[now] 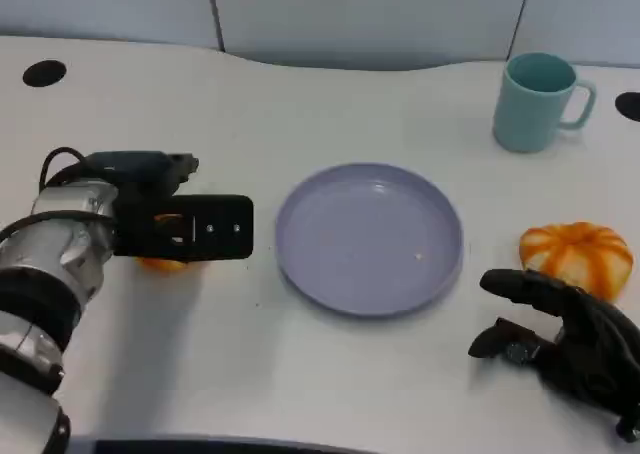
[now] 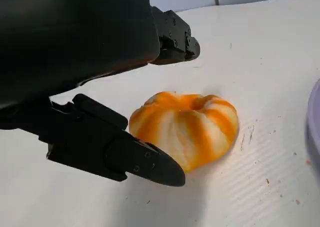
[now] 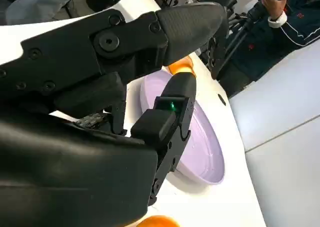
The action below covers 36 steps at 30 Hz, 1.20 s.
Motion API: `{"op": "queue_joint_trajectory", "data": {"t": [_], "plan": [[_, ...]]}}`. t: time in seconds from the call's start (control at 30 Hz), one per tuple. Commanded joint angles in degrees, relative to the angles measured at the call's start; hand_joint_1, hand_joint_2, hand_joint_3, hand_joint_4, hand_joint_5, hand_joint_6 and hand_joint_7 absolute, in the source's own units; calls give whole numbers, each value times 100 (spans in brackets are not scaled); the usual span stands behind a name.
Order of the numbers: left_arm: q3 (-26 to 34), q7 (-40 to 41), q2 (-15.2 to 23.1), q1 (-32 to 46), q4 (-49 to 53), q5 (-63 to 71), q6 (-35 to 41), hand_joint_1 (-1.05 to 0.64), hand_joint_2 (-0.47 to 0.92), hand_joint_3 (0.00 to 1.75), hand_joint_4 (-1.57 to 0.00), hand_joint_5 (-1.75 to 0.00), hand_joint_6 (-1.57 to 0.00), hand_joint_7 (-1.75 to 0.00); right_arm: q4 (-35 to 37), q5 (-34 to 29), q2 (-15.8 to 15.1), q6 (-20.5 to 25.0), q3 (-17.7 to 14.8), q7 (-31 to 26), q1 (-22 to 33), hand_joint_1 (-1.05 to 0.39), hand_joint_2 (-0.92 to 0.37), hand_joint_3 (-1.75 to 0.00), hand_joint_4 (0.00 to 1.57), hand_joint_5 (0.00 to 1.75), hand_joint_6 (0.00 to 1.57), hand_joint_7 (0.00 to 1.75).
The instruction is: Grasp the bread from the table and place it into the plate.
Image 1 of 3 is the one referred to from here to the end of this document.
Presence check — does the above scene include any dark robot torso edge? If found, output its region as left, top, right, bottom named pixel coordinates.
left=94, top=438, right=354, bottom=454

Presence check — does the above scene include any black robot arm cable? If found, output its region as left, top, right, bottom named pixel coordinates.
left=39, top=146, right=95, bottom=193
left=0, top=209, right=114, bottom=244

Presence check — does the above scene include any blue-grey partition panel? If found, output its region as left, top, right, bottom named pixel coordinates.
left=507, top=0, right=640, bottom=70
left=0, top=0, right=224, bottom=54
left=208, top=0, right=534, bottom=73

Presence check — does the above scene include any orange white toy bread roll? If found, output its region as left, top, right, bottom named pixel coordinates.
left=135, top=213, right=202, bottom=275
left=518, top=220, right=634, bottom=303

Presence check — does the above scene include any lilac plate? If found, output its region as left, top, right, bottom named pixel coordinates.
left=274, top=162, right=465, bottom=318

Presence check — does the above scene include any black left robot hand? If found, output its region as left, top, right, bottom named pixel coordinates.
left=82, top=149, right=201, bottom=200

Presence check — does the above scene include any pale green mug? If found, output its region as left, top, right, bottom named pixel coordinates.
left=492, top=51, right=598, bottom=154

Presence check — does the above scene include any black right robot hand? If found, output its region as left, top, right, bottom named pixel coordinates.
left=467, top=268, right=640, bottom=444

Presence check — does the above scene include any black round table grommet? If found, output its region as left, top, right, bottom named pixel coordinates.
left=21, top=59, right=68, bottom=89
left=614, top=91, right=640, bottom=123

